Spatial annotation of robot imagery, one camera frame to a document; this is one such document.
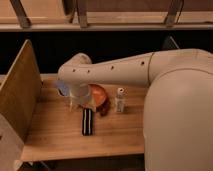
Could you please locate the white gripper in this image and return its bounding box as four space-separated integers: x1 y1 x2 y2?
69 84 96 112

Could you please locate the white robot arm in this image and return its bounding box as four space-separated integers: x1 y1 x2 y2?
58 49 213 171

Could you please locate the small clear plastic bottle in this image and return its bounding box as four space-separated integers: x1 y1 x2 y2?
115 87 125 113

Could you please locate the light blue object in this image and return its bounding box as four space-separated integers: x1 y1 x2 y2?
55 80 69 96

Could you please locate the black white striped object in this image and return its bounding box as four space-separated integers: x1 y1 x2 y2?
82 108 93 136

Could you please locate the orange bowl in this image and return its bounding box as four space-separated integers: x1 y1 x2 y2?
90 84 107 107

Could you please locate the wooden side panel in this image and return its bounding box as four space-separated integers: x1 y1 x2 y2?
0 39 42 141

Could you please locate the wooden shelf with brackets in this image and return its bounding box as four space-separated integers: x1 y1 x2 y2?
0 0 213 32

